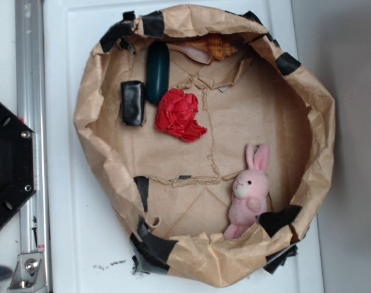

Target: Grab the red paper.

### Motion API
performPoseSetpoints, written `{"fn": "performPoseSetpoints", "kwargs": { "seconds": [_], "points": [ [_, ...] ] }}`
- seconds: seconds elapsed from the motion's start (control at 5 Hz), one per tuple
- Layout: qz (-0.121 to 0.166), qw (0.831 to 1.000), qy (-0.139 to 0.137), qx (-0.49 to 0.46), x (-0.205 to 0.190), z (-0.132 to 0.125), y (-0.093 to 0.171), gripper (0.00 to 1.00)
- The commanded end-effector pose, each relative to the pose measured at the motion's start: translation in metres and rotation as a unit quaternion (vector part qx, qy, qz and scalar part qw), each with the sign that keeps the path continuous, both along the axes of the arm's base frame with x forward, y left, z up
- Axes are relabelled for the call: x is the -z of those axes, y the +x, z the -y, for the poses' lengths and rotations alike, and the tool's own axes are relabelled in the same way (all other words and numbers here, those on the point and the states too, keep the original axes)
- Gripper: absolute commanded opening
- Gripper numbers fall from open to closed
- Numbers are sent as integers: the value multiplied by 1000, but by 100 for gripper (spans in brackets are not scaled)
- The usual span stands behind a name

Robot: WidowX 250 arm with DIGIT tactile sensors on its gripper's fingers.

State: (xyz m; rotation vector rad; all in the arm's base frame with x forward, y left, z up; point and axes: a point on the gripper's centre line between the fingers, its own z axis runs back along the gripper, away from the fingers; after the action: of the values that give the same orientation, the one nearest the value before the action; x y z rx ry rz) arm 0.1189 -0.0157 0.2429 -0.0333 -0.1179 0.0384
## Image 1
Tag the metal corner bracket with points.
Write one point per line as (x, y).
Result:
(29, 274)

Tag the aluminium extrusion rail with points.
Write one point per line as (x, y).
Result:
(30, 84)

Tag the orange conch seashell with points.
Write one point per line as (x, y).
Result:
(205, 49)

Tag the brown paper bag tray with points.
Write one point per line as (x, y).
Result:
(172, 196)

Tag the red paper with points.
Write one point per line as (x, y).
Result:
(176, 116)

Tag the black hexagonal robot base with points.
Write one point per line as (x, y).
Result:
(16, 164)

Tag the pink plush bunny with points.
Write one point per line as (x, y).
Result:
(249, 192)

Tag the black rectangular block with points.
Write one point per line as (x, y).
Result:
(133, 103)

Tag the dark green oval object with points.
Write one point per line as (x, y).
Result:
(157, 72)

